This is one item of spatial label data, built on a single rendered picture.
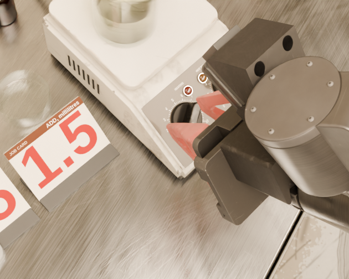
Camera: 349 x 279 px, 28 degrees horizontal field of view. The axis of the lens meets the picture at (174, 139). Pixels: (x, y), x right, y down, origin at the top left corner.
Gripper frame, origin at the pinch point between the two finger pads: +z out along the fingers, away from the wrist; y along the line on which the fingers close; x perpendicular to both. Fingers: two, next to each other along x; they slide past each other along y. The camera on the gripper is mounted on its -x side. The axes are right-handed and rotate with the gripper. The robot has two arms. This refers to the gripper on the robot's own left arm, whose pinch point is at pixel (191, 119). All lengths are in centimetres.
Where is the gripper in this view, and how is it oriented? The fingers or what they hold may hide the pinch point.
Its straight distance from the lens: 56.8
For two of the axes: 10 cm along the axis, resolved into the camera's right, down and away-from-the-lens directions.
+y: -7.0, 6.4, -3.2
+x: 4.0, 7.2, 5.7
